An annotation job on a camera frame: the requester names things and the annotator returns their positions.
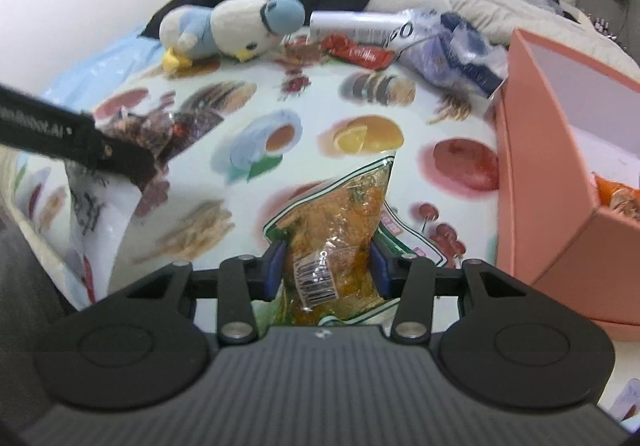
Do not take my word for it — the blue snack packet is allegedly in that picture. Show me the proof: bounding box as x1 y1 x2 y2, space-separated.
400 34 481 92

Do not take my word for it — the light blue sheet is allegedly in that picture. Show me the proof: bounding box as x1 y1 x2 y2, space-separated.
40 34 168 102

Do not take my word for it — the clear blue plastic packet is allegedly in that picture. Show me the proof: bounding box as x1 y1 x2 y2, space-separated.
442 12 506 97

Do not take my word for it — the small red candy packet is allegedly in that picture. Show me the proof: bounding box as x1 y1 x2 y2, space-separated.
320 34 397 71

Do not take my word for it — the red-top clear snack packet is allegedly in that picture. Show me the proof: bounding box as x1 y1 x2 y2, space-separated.
592 173 640 222

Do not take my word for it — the fruit printed blanket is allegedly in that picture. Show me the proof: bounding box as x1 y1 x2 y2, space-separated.
10 54 506 322

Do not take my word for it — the blue and white plush penguin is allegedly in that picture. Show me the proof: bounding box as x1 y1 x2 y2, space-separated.
159 0 307 73

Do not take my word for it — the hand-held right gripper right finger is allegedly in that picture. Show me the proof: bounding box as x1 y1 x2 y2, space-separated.
369 239 526 343

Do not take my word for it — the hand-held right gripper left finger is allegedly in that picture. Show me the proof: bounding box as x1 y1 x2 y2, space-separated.
122 241 288 344

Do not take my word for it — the white snack packet black print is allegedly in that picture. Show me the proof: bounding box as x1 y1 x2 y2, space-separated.
65 106 191 312

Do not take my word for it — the green-edged clear snack packet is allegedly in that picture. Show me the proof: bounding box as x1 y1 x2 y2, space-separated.
262 151 448 327

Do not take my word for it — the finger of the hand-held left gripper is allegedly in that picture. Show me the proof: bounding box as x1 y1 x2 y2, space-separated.
86 122 160 191

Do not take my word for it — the pink cardboard box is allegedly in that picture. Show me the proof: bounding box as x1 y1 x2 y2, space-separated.
492 29 640 342

